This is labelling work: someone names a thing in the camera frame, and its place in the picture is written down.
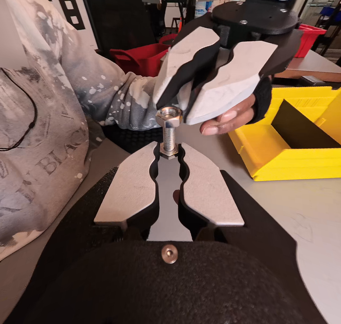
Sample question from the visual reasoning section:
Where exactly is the white marker sign board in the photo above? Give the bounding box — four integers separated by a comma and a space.
31, 0, 99, 50

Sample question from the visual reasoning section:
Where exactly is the silver hex nut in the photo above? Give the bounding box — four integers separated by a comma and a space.
159, 143, 179, 160

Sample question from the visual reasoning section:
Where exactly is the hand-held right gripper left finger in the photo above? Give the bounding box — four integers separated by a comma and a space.
93, 141, 161, 234

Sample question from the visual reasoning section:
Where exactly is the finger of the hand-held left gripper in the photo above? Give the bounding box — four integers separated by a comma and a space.
183, 41, 279, 126
153, 26, 221, 114

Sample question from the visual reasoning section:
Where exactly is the black drawstring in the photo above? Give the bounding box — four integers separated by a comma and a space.
0, 68, 38, 152

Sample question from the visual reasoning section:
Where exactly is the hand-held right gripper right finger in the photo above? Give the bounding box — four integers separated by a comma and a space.
177, 142, 245, 236

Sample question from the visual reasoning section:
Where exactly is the red plastic bin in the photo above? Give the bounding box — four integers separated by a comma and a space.
294, 24, 327, 58
110, 44, 171, 78

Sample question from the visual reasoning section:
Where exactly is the black mesh office chair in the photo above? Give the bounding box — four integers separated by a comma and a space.
83, 0, 158, 58

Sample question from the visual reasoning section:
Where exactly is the person's left forearm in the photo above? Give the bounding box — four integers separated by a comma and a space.
77, 55, 176, 131

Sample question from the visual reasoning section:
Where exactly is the person's grey printed sweatshirt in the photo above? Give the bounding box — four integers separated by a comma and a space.
0, 0, 107, 262

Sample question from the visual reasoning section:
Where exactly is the person's left hand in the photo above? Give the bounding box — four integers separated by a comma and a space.
199, 74, 273, 136

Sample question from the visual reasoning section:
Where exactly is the yellow plastic bin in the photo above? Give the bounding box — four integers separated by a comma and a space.
229, 86, 341, 182

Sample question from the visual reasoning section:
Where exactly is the silver hex bolt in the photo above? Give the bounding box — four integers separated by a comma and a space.
155, 106, 183, 153

